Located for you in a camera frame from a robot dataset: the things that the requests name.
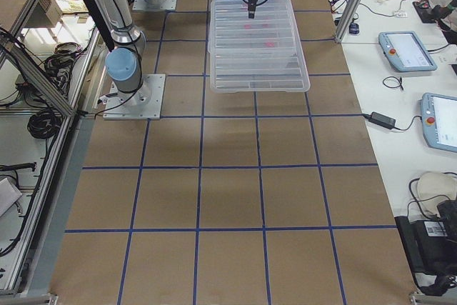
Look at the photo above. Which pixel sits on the clear plastic box lid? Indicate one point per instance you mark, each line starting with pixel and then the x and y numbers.
pixel 239 60

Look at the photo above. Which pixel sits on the black power adapter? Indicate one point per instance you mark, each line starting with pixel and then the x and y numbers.
pixel 380 120

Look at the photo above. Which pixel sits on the teach pendant tablet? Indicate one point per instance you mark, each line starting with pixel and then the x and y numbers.
pixel 438 113
pixel 405 52

